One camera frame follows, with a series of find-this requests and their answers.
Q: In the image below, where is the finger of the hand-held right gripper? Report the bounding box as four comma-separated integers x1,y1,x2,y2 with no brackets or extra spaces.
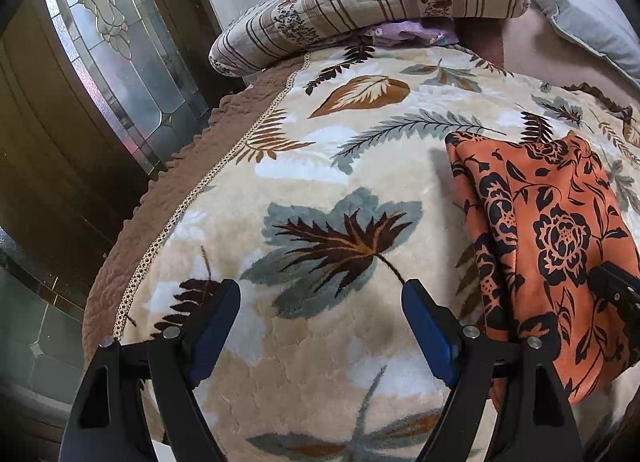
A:
587,262,640,330

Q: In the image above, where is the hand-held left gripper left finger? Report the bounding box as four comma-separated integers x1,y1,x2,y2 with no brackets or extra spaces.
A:
59,279,242,462

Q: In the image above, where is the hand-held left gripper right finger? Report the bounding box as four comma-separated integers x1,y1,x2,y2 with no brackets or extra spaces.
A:
401,279,586,462

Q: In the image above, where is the orange black floral garment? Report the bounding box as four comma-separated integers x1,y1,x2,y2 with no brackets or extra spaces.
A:
445,131,640,405

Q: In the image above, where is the leaf printed plush blanket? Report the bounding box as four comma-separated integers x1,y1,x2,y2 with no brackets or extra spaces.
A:
82,44,640,462

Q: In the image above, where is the brown cushion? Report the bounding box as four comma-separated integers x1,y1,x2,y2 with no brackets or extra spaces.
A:
457,6,640,110

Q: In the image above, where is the wooden door with leaded glass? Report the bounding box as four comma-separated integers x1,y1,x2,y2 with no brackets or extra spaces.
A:
0,0,223,462

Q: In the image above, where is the grey pillow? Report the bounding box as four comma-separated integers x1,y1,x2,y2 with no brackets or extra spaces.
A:
517,0,640,75

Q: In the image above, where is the purple cloth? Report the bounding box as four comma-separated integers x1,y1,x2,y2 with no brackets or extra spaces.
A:
362,19,458,47

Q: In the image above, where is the striped beige folded quilt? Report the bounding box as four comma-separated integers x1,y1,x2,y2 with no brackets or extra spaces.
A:
209,0,532,76

